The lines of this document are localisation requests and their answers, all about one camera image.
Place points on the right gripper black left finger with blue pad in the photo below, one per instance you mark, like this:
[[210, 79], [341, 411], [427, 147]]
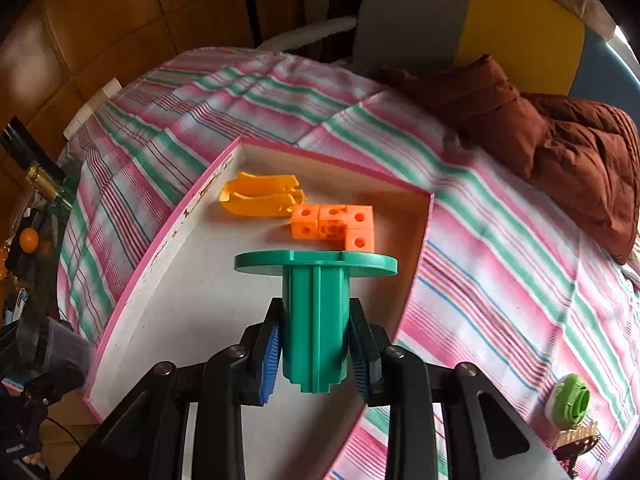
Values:
[[144, 436]]

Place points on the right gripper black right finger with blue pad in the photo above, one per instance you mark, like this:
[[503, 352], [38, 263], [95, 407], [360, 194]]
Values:
[[485, 437]]

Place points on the dark brown spiky hairbrush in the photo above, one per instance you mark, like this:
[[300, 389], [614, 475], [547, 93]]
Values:
[[573, 443]]

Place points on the green flanged plastic column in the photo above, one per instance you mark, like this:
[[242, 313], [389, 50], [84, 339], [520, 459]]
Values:
[[315, 295]]

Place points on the left handheld gripper device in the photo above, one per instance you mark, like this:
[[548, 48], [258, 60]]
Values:
[[49, 355]]

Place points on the pink-rimmed white tray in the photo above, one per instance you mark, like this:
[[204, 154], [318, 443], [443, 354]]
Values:
[[185, 301]]

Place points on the striped pink green bedsheet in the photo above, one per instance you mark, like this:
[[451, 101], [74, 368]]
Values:
[[504, 280]]

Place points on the orange connected cube blocks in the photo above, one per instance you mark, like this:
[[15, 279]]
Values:
[[351, 224]]

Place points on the orange curved track piece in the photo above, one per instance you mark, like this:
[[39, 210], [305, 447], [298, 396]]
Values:
[[248, 195]]

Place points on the rust brown quilted blanket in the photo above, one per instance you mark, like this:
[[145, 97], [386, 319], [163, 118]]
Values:
[[583, 154]]

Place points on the grey yellow blue headboard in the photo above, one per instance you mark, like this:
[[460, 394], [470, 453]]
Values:
[[568, 47]]

